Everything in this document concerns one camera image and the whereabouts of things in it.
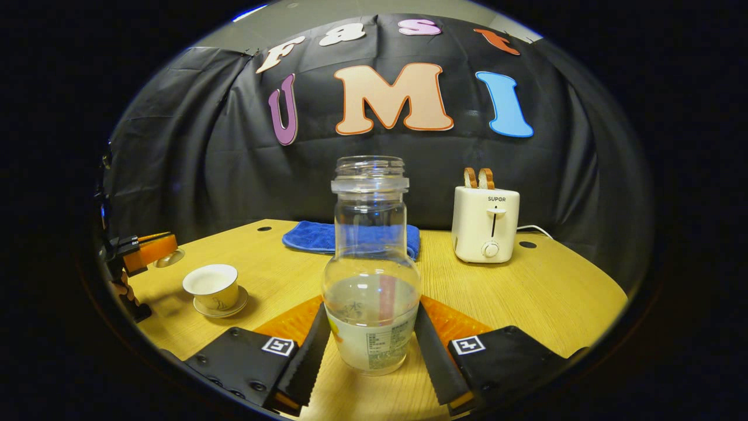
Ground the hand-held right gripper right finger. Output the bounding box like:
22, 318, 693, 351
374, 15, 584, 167
414, 295, 588, 417

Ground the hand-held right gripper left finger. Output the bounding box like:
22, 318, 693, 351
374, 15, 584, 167
184, 303, 333, 417

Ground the beige ceramic teacup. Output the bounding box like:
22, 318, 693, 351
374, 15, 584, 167
182, 264, 240, 310

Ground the clear glass water bottle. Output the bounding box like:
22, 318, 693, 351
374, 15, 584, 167
321, 155, 423, 377

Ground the black backdrop cloth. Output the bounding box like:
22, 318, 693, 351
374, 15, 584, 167
105, 13, 652, 293

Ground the blue folded towel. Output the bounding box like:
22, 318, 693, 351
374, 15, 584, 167
282, 220, 421, 261

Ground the white toaster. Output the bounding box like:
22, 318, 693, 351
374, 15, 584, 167
452, 186, 521, 264

